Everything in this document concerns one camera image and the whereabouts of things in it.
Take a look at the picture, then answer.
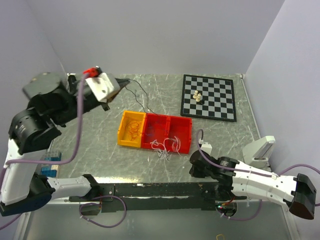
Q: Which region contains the purple thin cable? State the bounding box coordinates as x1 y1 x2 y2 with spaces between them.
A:
124 79 171 161

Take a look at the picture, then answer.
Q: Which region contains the white thin cable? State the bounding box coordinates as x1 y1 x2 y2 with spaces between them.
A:
150 135 187 160

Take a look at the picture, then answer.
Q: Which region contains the orange thin cable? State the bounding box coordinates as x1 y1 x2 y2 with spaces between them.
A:
123 119 141 140

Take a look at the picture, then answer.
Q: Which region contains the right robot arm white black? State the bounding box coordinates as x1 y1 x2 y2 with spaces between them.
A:
189 150 317 220

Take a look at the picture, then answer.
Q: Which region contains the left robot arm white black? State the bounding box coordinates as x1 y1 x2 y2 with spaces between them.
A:
0 67 130 217

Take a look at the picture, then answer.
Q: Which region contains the red bin right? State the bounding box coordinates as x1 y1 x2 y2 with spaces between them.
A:
165 116 192 154

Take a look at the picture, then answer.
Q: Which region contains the red bin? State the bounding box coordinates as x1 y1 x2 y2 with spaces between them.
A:
165 116 192 154
140 113 170 150

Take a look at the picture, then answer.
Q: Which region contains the yellow plastic bin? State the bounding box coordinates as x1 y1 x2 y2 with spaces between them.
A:
117 110 146 148

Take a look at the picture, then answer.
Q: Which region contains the red bin middle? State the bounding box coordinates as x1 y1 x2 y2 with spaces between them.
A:
140 113 170 150

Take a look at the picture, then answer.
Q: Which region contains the white stand device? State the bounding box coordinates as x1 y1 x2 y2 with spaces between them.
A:
242 135 276 169

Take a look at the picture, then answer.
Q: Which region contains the white chess piece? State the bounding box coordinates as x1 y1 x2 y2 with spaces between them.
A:
196 93 202 102
193 90 198 99

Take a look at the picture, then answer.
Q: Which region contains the yellow rubber band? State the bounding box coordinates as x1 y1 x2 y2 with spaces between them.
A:
215 234 225 240

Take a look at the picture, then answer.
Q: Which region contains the black white chessboard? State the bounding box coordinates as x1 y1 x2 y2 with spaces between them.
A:
180 74 237 122

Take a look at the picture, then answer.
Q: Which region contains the blue lego block stack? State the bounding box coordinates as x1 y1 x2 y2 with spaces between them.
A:
39 150 62 178

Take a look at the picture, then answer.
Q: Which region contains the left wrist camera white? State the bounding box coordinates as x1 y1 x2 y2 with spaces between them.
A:
85 72 120 103

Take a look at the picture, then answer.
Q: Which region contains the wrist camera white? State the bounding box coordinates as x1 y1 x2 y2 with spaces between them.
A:
85 72 120 103
199 141 213 155

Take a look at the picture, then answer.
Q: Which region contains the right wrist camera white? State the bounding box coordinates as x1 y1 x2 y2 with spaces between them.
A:
199 141 213 155

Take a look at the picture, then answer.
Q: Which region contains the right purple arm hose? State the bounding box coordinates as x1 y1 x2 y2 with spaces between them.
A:
196 128 320 222

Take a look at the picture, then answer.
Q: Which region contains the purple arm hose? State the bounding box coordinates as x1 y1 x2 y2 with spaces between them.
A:
196 128 320 222
0 71 127 230

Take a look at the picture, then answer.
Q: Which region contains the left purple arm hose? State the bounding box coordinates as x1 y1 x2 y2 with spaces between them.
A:
0 71 127 230

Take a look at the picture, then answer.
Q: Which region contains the aluminium rail frame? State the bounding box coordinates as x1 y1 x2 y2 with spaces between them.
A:
14 194 300 240

